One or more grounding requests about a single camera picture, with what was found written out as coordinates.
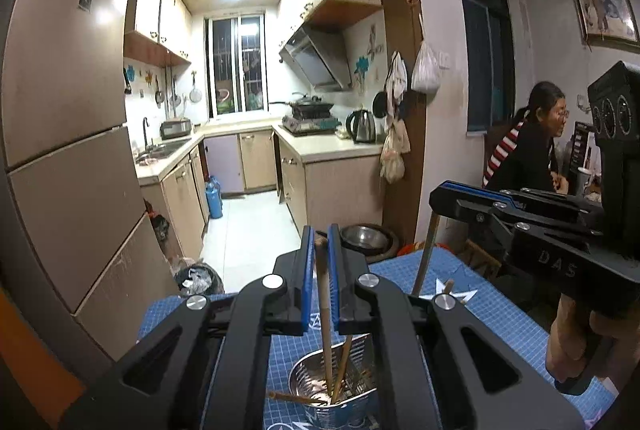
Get steel kitchen sink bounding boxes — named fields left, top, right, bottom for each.
left=134, top=139, right=188, bottom=162

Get hanging beige bags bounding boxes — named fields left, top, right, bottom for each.
left=379, top=117, right=412, bottom=184

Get framed wall picture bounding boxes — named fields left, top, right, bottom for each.
left=570, top=0, right=640, bottom=49

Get black trash bin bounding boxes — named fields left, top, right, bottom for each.
left=174, top=262, right=224, bottom=297

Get barred kitchen window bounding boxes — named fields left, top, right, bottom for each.
left=204, top=12, right=267, bottom=119

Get blue gas bottle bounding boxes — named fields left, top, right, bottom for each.
left=206, top=176, right=224, bottom=219

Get black wok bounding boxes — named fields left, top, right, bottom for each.
left=269, top=92, right=335, bottom=109

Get cream wall cabinets wooden base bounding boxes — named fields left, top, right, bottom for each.
left=123, top=0, right=194, bottom=67

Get steel electric kettle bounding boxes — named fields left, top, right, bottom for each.
left=347, top=107, right=379, bottom=144

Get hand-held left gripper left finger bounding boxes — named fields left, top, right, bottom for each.
left=60, top=225, right=317, bottom=430

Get butterfly wall stickers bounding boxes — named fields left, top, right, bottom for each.
left=352, top=24, right=384, bottom=97

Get gas stove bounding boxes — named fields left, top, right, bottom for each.
left=281, top=107, right=342, bottom=137

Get grey refrigerator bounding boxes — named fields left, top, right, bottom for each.
left=0, top=0, right=168, bottom=361

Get hanging white plastic bag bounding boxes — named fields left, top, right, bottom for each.
left=410, top=40, right=442, bottom=94

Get steel basin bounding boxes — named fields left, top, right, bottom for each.
left=339, top=223, right=397, bottom=262

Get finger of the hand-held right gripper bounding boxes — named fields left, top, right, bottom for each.
left=428, top=186, right=604, bottom=257
left=439, top=180, right=602, bottom=214

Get perforated metal utensil holder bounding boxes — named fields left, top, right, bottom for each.
left=287, top=335, right=379, bottom=430

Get hanging white cloth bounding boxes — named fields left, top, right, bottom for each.
left=384, top=51, right=409, bottom=104

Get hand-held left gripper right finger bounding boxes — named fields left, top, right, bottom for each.
left=327, top=224, right=586, bottom=430

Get wooden stool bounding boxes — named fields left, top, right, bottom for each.
left=459, top=237, right=502, bottom=280

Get grey countertop appliance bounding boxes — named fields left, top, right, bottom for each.
left=159, top=117, right=194, bottom=140

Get person's right hand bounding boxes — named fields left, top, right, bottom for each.
left=545, top=295, right=640, bottom=383

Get dark room window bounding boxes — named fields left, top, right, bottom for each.
left=456, top=0, right=517, bottom=134

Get cream kitchen base cabinets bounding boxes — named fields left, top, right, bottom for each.
left=137, top=130, right=387, bottom=261

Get steel range hood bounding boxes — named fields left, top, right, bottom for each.
left=278, top=27, right=352, bottom=92

